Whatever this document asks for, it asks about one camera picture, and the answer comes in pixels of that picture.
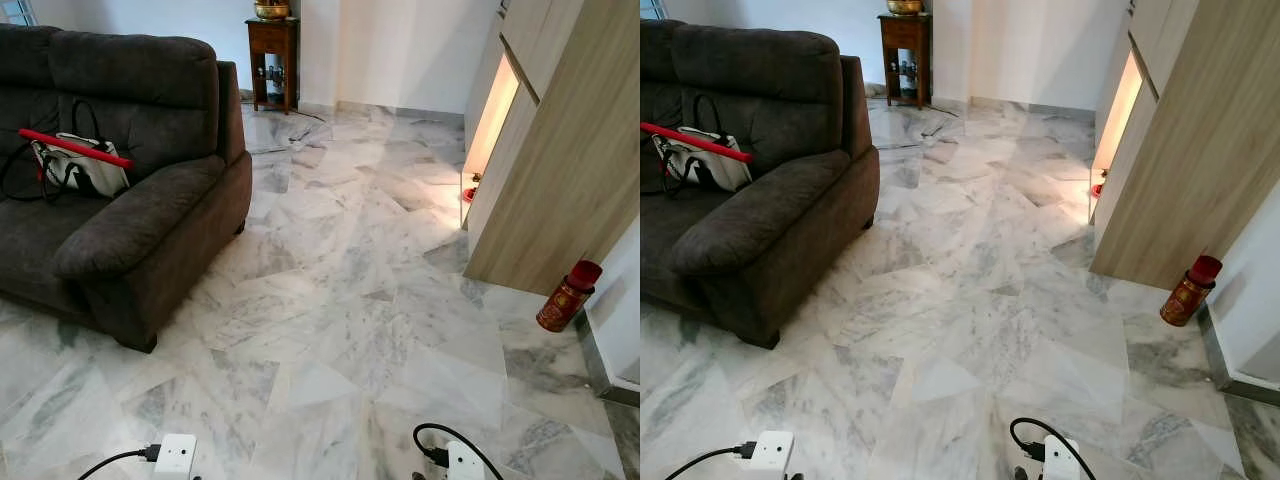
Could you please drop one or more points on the light wooden cabinet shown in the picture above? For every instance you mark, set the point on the light wooden cabinet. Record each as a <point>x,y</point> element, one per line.
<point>560,180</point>
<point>1190,170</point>

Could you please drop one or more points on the long red tube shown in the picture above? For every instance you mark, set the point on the long red tube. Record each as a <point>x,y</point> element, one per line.
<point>700,143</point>
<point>75,147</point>

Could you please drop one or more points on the dark grey fabric sofa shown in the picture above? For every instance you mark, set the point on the dark grey fabric sofa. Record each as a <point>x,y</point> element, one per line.
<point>780,200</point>
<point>150,220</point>

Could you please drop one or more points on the small red ornament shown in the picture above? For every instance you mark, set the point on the small red ornament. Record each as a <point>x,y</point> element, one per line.
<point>472,184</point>
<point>1099,184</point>

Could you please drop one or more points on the window with grille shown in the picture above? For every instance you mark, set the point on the window with grille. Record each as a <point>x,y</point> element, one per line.
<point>15,10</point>
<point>652,8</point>

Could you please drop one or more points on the dark wooden side table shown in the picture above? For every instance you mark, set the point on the dark wooden side table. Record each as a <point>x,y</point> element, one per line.
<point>272,35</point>
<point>905,30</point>

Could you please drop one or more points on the brass bowl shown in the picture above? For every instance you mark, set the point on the brass bowl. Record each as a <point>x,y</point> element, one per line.
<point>904,7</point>
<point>272,10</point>

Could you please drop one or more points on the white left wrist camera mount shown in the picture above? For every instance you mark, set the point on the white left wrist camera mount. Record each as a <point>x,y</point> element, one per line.
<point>176,458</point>
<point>772,455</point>

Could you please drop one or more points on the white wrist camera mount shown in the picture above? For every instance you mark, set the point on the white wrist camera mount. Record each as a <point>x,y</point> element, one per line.
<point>176,458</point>
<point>465,465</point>
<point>772,455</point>
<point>1060,462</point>

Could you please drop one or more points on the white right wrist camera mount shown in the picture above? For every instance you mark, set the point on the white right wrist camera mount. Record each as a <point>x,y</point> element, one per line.
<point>1060,462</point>
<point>465,465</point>

